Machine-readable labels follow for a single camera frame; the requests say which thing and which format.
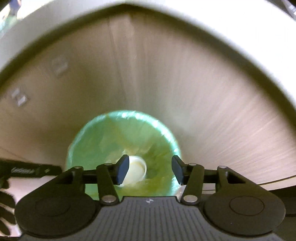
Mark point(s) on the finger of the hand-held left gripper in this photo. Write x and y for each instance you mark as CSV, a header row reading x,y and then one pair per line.
x,y
50,170

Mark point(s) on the white wall socket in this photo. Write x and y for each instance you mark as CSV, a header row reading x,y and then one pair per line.
x,y
19,96

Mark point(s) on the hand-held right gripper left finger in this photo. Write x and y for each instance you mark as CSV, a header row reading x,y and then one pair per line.
x,y
123,169

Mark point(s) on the white paper cup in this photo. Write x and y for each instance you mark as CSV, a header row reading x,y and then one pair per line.
x,y
136,171

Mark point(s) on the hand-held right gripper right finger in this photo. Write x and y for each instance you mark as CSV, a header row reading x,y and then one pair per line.
x,y
177,170

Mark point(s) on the person's left hand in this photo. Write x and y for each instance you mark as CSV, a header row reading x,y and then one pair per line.
x,y
5,208

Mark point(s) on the trash bin with green bag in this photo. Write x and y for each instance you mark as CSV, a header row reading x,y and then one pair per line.
x,y
92,139

